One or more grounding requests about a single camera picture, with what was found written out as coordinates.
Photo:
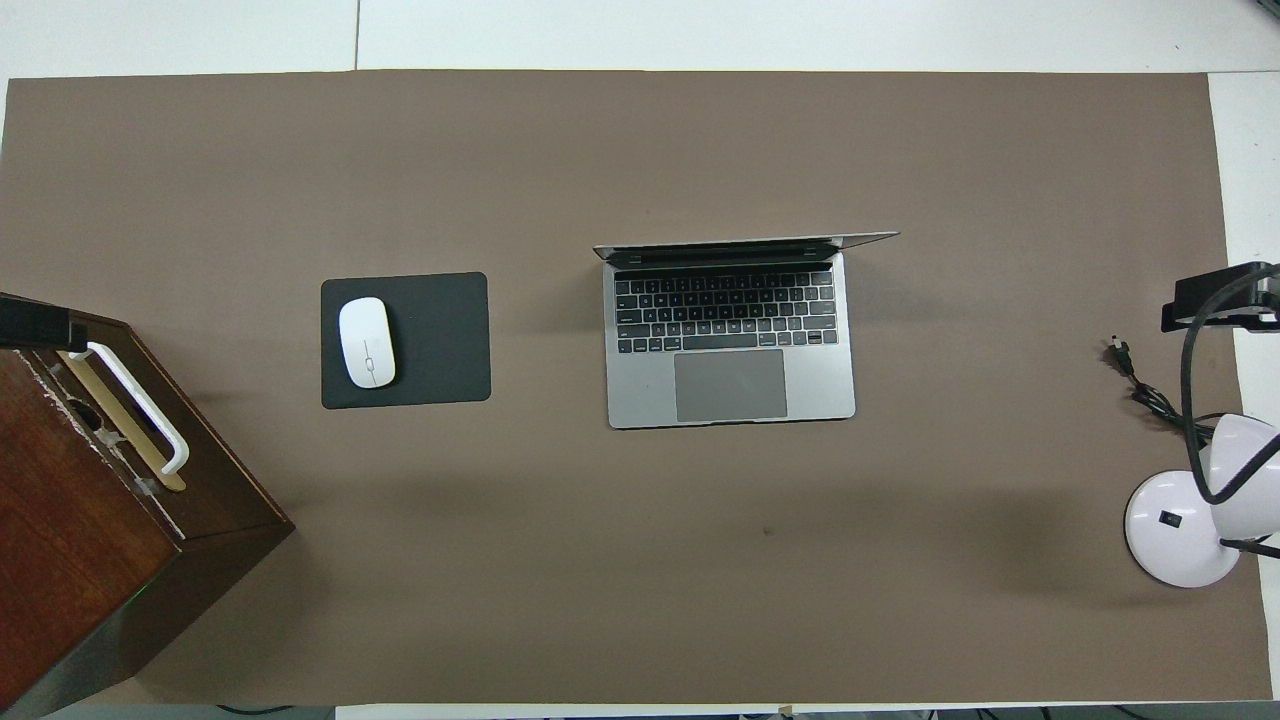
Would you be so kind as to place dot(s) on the silver Apple laptop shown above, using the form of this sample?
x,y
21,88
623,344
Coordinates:
x,y
730,385

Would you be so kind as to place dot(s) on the dark brown wooden box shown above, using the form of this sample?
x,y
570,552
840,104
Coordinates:
x,y
80,540

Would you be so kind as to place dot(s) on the white desk lamp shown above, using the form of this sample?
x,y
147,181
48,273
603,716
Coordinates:
x,y
1175,530

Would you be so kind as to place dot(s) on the white computer mouse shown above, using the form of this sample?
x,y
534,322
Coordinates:
x,y
366,342

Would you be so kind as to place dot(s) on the black mouse pad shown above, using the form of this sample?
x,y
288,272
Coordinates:
x,y
440,340

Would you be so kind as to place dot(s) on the brown table mat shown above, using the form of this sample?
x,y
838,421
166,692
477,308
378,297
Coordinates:
x,y
640,160

